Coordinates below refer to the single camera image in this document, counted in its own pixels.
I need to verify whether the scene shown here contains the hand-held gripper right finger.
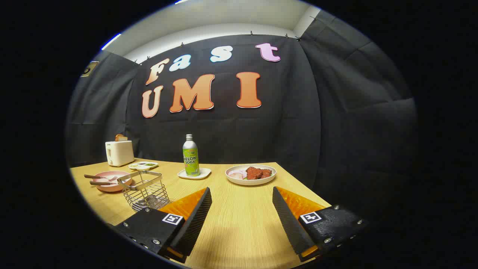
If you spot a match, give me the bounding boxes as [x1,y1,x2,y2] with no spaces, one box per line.
[272,186,369,263]

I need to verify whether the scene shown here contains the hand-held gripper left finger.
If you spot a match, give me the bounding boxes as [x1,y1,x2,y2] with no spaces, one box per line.
[112,187,212,264]

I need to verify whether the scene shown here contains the fork with wooden handle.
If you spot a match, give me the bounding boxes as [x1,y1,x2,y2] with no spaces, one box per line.
[84,174,118,182]

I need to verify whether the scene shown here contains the white square coaster tray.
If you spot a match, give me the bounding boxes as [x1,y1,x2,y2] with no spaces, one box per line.
[177,167,212,180]

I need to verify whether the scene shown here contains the white plate with food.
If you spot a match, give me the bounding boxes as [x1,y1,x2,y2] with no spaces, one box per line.
[225,164,277,186]

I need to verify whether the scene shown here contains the red-brown meat pieces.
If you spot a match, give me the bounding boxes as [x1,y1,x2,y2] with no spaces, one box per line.
[245,167,273,180]

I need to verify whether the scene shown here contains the green silver soda bottle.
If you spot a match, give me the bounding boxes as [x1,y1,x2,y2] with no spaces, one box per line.
[183,134,200,176]

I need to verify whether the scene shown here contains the white divided snack dish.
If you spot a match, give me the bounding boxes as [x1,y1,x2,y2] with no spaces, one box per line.
[128,161,159,171]

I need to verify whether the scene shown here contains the pink round plate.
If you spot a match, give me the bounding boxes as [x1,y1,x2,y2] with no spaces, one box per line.
[92,171,132,192]

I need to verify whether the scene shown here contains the black backdrop cloth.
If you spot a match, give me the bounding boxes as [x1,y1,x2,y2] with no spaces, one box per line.
[65,9,417,211]

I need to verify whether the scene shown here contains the cream white toaster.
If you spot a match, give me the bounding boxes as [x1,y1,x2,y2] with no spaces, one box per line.
[105,140,135,167]

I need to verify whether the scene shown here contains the ceiling light strip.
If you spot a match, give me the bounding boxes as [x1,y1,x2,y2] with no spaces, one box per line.
[101,33,122,51]

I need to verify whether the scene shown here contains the metal wire cutlery basket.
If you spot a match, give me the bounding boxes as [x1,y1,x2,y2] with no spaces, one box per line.
[117,170,170,212]

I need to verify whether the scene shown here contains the yellowish wall sign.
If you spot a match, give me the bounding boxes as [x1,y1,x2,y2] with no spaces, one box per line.
[80,61,99,77]

